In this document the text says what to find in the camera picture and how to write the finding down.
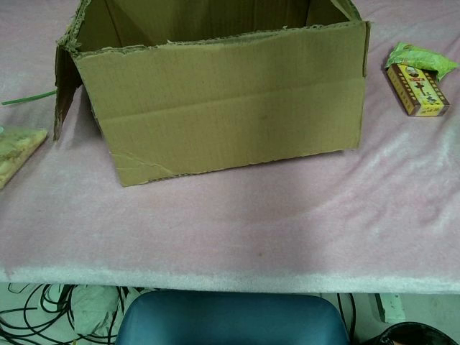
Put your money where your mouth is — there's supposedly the brown cardboard box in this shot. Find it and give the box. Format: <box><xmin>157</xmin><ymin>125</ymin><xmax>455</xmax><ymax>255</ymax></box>
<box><xmin>52</xmin><ymin>0</ymin><xmax>372</xmax><ymax>188</ymax></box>

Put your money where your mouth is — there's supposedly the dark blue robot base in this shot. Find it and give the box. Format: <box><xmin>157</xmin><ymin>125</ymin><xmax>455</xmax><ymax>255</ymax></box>
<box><xmin>115</xmin><ymin>290</ymin><xmax>350</xmax><ymax>345</ymax></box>

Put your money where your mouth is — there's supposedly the pink table cloth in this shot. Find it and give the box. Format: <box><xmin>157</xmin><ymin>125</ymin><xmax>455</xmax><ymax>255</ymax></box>
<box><xmin>0</xmin><ymin>0</ymin><xmax>460</xmax><ymax>295</ymax></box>

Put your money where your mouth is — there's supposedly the white crumpled plastic bag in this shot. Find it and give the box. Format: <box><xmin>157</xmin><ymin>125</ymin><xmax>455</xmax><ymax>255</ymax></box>
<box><xmin>70</xmin><ymin>285</ymin><xmax>125</xmax><ymax>337</ymax></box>

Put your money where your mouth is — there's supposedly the red yellow spice box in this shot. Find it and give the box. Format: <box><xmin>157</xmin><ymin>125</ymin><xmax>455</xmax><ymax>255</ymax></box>
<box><xmin>386</xmin><ymin>63</ymin><xmax>451</xmax><ymax>118</ymax></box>

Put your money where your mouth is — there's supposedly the white table leg foot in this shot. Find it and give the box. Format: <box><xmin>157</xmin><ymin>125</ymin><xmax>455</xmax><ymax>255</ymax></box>
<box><xmin>373</xmin><ymin>293</ymin><xmax>405</xmax><ymax>323</ymax></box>

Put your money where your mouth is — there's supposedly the beige clear snack packet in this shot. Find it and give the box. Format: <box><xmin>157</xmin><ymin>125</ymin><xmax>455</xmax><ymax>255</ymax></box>
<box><xmin>0</xmin><ymin>125</ymin><xmax>49</xmax><ymax>190</ymax></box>

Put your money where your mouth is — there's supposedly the light green snack packet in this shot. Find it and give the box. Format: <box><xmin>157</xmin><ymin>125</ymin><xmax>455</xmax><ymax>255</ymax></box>
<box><xmin>384</xmin><ymin>42</ymin><xmax>460</xmax><ymax>82</ymax></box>

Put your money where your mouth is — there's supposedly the black floor cable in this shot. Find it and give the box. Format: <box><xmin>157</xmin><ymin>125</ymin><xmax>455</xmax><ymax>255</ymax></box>
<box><xmin>0</xmin><ymin>282</ymin><xmax>127</xmax><ymax>345</ymax></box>
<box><xmin>336</xmin><ymin>293</ymin><xmax>357</xmax><ymax>334</ymax></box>

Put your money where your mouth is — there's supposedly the green plastic strap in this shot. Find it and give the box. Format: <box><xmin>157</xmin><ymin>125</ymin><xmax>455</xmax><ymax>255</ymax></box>
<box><xmin>1</xmin><ymin>89</ymin><xmax>58</xmax><ymax>106</ymax></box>

